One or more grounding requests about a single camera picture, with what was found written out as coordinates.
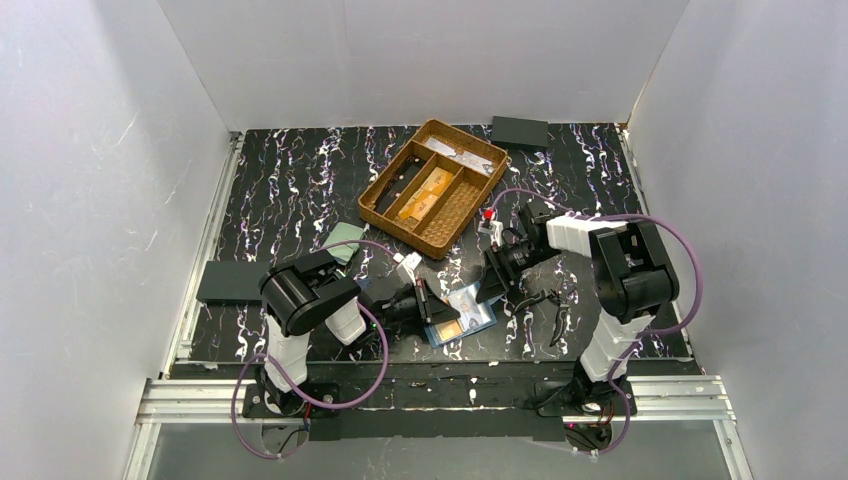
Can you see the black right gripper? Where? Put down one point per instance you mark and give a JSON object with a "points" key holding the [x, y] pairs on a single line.
{"points": [[506, 275]]}

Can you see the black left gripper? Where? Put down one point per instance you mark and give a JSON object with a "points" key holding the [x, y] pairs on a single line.
{"points": [[427, 301]]}

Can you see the orange card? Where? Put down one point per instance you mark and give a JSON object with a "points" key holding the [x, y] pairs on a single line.
{"points": [[447, 331]]}

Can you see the light blue card holder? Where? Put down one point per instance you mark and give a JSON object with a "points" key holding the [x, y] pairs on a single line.
{"points": [[474, 317]]}

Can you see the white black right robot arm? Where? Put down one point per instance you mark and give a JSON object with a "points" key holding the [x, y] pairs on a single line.
{"points": [[634, 280]]}

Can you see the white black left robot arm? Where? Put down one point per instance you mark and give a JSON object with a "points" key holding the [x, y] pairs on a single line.
{"points": [[310, 291]]}

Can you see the orange cards in tray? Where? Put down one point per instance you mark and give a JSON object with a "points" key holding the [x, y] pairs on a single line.
{"points": [[425, 197]]}

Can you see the green card holder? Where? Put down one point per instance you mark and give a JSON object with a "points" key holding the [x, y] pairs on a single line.
{"points": [[342, 242]]}

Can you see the silver cards in tray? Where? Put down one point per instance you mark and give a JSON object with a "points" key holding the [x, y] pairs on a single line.
{"points": [[464, 157]]}

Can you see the black cards in tray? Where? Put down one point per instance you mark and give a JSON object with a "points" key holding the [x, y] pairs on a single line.
{"points": [[398, 182]]}

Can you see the woven brown divided tray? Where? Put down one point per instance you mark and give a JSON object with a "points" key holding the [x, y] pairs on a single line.
{"points": [[435, 234]]}

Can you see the black box at back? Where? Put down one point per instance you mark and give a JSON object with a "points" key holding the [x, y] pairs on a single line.
{"points": [[517, 133]]}

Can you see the black box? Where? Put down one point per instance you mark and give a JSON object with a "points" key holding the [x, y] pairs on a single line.
{"points": [[517, 133], [231, 282]]}

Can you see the black box at left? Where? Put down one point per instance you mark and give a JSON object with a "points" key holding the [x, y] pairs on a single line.
{"points": [[231, 282]]}

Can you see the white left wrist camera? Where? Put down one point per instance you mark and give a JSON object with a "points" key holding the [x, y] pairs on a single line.
{"points": [[406, 266]]}

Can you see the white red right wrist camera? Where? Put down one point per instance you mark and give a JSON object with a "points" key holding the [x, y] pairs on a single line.
{"points": [[490, 226]]}

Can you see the aluminium base frame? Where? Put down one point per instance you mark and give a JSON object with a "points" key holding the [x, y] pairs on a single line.
{"points": [[456, 399]]}

